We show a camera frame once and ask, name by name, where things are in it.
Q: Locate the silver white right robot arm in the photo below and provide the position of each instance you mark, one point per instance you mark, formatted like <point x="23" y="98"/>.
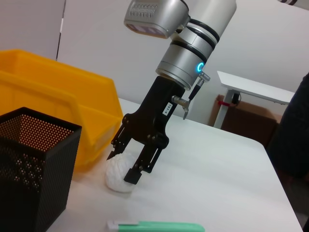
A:
<point x="193" y="43"/>

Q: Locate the mint green pen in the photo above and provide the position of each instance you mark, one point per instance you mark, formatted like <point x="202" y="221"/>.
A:
<point x="164" y="227"/>

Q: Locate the yellow plastic bin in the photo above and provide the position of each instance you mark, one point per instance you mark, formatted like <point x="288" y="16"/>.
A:
<point x="48" y="82"/>

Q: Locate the white paper ball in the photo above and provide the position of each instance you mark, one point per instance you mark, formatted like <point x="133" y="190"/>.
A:
<point x="118" y="172"/>

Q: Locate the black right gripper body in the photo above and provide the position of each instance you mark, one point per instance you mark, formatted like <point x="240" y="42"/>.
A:
<point x="152" y="116"/>

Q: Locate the white background desk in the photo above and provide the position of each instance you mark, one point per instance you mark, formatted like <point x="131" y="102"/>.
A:
<point x="253" y="88"/>

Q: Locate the brown cardboard box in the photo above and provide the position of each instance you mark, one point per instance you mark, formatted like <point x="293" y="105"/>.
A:
<point x="251" y="123"/>

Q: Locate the black mesh pen holder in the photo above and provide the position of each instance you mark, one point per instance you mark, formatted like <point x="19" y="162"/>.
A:
<point x="29" y="174"/>

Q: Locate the dark clothed person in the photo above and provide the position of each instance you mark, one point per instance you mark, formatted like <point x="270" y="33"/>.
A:
<point x="292" y="135"/>

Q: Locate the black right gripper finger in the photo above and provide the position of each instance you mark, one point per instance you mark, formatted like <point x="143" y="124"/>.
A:
<point x="119" y="143"/>
<point x="147" y="159"/>

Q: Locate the right wrist camera housing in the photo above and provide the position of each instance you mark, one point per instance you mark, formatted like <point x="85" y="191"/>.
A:
<point x="154" y="19"/>

